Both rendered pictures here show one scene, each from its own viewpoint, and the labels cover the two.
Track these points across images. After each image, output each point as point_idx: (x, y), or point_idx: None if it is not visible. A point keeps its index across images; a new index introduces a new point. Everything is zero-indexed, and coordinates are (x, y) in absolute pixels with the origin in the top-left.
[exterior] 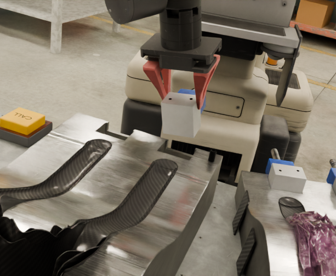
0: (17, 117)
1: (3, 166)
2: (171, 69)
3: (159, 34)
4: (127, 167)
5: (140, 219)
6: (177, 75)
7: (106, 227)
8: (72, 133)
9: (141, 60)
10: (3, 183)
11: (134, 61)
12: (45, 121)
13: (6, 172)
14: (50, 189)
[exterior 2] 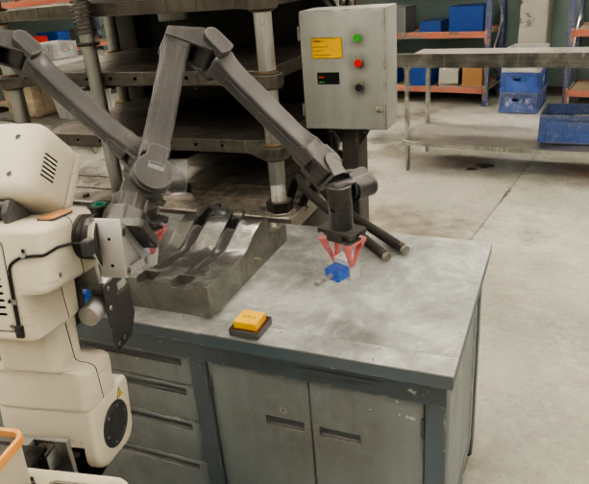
0: (253, 314)
1: (255, 304)
2: (64, 471)
3: (154, 221)
4: (181, 263)
5: (181, 246)
6: (104, 350)
7: (196, 232)
8: (209, 273)
9: (106, 480)
10: (236, 238)
11: (119, 481)
12: (233, 327)
13: (239, 253)
14: (219, 254)
